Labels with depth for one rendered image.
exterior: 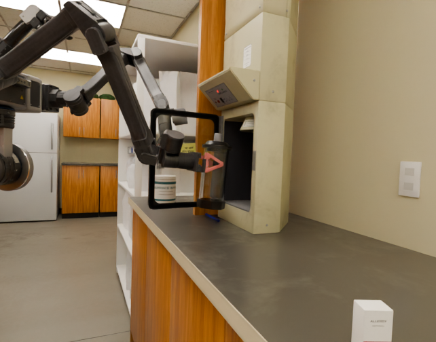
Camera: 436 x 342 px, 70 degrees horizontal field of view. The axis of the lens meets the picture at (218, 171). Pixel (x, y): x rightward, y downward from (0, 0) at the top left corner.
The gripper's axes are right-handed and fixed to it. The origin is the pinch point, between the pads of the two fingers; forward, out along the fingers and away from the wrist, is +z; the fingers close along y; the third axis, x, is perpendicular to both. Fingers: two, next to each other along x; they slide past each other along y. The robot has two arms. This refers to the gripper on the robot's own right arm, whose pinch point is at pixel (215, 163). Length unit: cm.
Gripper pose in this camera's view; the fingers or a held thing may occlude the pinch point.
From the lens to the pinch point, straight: 113.1
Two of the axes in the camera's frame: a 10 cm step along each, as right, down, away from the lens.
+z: 9.1, 0.8, 4.2
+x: -0.9, 10.0, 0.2
